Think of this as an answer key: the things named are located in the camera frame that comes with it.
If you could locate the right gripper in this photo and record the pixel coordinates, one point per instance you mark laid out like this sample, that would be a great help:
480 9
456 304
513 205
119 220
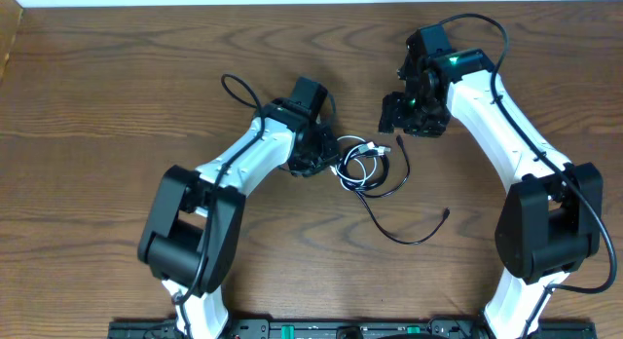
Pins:
393 117

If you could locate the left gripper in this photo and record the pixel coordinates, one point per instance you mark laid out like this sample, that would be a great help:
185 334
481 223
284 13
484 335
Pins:
314 161

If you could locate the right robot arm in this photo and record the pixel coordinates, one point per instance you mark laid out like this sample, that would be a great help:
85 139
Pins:
549 223

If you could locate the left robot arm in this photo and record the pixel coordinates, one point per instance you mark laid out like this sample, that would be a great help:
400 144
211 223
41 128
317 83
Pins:
191 234

